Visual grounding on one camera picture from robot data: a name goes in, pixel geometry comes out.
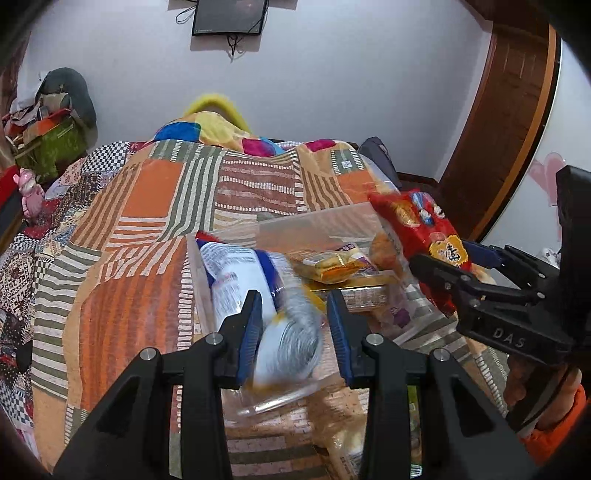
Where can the person's right forearm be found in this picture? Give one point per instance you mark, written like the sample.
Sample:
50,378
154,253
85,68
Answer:
558,438

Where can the clear packet purple label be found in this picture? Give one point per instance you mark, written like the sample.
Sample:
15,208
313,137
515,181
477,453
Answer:
400,316

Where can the pile of clutter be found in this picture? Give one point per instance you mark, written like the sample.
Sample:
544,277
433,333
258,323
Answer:
27,115

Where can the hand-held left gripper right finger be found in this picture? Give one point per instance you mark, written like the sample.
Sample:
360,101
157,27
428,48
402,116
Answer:
339,327

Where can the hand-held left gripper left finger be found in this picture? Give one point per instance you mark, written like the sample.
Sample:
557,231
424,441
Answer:
251,323

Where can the wooden door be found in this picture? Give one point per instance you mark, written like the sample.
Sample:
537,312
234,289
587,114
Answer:
508,129

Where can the patchwork blanket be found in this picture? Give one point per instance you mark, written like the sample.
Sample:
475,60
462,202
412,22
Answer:
138,221

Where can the small black monitor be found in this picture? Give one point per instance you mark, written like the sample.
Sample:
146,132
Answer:
229,16

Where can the clear bread packet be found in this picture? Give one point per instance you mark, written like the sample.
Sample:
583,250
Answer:
383,251

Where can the brown striped curtain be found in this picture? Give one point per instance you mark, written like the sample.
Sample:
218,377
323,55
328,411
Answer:
11,74

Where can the bright colourful blanket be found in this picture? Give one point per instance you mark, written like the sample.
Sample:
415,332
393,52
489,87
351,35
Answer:
221,131

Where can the clear plastic container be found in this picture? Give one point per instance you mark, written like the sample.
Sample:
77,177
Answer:
323,226

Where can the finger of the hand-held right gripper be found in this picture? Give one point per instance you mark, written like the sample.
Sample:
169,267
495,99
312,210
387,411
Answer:
443,274
482,251

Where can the blue white snack bag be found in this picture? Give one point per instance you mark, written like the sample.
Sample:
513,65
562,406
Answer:
240,272

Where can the person's right hand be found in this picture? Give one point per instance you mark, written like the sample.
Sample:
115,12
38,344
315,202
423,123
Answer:
517,383

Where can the pink toy figure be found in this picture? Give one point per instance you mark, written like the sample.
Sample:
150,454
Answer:
30,194

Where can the purple white snack packet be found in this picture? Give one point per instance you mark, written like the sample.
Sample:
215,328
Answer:
368,264

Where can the golden flat packet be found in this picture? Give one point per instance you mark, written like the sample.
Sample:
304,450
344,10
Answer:
351,282

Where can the dark grey backpack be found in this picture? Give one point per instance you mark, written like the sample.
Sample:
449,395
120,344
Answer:
376,154

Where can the dark grey box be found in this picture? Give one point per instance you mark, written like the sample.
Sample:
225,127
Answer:
9,221

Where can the pink heart sticker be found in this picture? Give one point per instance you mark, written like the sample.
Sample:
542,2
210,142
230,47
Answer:
540,173
554,184

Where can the yellow curved object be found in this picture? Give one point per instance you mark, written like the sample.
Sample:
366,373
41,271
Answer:
212,101

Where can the red box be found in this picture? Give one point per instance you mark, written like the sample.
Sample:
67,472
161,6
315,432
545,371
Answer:
8,182

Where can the yellow cracker packet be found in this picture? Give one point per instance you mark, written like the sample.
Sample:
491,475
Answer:
330,267

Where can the red snack bag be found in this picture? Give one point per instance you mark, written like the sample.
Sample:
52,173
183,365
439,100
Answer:
415,221

